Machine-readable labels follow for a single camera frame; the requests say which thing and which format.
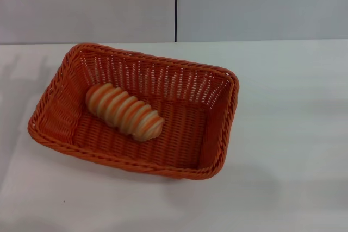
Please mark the orange striped bread loaf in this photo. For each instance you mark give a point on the orange striped bread loaf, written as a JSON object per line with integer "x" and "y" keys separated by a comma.
{"x": 125, "y": 111}

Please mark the orange woven plastic basket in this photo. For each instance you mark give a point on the orange woven plastic basket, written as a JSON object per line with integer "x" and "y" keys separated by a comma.
{"x": 174, "y": 139}

